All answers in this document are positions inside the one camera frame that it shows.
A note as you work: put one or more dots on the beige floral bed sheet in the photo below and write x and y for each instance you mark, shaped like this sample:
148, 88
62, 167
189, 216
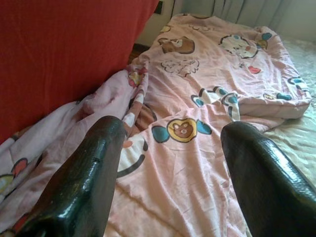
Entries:
303, 128

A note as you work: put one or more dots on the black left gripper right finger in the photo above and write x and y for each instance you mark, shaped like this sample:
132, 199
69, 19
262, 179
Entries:
269, 192

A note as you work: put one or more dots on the pink cartoon print blanket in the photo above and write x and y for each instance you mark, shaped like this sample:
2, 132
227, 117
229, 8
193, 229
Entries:
185, 172

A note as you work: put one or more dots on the red fabric cushion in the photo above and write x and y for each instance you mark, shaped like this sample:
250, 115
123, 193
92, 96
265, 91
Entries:
61, 49

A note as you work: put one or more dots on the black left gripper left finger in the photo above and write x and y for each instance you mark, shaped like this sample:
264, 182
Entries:
81, 185

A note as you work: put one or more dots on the black wall socket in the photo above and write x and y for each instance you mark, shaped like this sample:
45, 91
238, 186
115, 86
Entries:
159, 7

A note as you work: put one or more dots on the grey pleated curtain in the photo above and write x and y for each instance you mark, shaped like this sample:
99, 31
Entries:
247, 12

